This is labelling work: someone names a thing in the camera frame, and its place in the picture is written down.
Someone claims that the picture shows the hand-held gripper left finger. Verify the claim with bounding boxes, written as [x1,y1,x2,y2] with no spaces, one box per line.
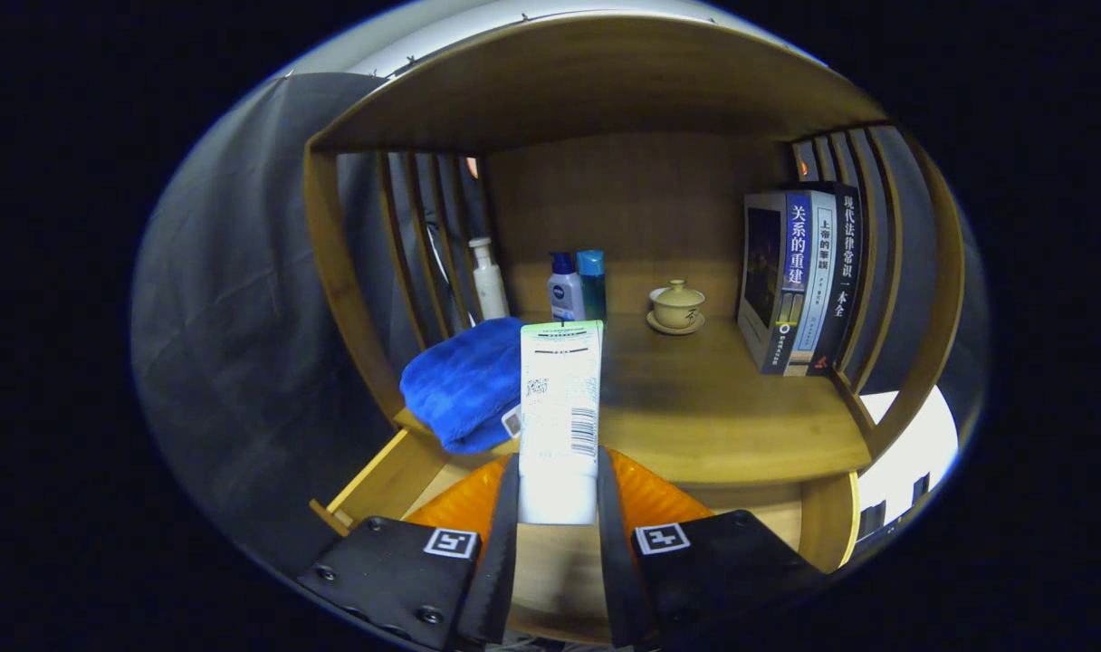
[297,453,522,651]

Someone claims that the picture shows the blue towel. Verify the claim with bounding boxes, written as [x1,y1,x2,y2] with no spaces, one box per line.
[399,317,526,455]

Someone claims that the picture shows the beige lidded teacup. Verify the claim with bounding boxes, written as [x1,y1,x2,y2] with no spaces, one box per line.
[650,279,706,330]

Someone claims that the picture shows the black backdrop cloth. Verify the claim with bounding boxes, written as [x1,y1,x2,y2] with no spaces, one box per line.
[132,72,986,562]

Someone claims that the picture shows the wooden cabinet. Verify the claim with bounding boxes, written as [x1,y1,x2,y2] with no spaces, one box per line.
[302,14,966,571]

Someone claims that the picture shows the white pump bottle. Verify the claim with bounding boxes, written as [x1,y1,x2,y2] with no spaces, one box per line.
[468,237,510,322]

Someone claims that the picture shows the wooden countertop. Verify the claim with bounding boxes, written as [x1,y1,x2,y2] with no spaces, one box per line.
[392,312,873,485]

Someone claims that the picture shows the white bottle with blue cap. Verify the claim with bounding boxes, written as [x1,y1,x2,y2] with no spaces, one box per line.
[547,252,586,323]

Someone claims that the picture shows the teal bottle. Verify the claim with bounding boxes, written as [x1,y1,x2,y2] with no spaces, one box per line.
[576,249,608,323]

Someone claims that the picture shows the light blue spine book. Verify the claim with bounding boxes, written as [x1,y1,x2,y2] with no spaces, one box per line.
[784,190,839,377]

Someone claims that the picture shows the beige saucer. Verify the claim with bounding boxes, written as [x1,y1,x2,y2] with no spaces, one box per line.
[646,312,706,337]

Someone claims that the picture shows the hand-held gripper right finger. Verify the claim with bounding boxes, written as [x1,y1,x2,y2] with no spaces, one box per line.
[596,446,828,648]

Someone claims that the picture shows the wooden drawer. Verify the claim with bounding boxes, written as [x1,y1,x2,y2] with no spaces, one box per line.
[309,426,864,646]

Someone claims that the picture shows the white tube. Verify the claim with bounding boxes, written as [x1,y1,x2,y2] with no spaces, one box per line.
[517,319,606,526]

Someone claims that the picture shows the black spine book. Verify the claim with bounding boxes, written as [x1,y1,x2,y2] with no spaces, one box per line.
[806,183,865,377]

